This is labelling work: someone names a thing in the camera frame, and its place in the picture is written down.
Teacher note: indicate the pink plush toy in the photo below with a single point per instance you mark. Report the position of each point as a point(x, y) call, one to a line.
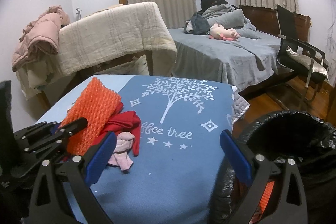
point(217, 31)

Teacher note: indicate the wooden bed headboard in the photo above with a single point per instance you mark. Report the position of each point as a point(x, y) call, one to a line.
point(265, 20)

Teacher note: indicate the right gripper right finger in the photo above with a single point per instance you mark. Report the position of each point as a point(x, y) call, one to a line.
point(275, 192)

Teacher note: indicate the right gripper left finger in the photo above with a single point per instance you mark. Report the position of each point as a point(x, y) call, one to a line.
point(86, 168)

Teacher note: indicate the grey pillow and duvet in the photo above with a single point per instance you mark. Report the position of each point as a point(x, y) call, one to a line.
point(229, 17)

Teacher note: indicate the orange foam net sleeve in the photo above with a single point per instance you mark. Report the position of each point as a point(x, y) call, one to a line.
point(96, 104)

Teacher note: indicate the red cloth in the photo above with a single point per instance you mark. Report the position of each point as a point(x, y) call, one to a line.
point(120, 122)

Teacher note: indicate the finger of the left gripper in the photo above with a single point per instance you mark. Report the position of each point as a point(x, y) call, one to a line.
point(61, 135)

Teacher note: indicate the silver chair cushion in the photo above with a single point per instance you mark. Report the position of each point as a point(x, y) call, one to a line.
point(306, 62)

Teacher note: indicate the blue coffee tree tablecloth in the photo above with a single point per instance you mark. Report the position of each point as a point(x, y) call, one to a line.
point(173, 177)

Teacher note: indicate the grey bed sheet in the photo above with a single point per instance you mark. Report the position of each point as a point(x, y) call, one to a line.
point(244, 63)

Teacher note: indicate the dark blue clothes pile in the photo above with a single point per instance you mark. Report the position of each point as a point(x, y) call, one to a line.
point(196, 25)

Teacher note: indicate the grey quilted mat edge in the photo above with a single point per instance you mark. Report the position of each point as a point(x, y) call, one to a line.
point(239, 107)

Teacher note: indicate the pink sock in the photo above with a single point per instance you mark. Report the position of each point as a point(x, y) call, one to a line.
point(120, 157)

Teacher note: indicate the pink padded jacket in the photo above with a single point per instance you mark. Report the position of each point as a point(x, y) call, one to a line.
point(40, 37)

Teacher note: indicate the black office chair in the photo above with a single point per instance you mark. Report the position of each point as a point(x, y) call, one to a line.
point(288, 36)

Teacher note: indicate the beige blanket on rack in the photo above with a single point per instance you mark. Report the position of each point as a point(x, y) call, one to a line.
point(114, 33)

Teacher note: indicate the black trash bin bag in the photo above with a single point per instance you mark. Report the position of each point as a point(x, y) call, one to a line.
point(279, 136)

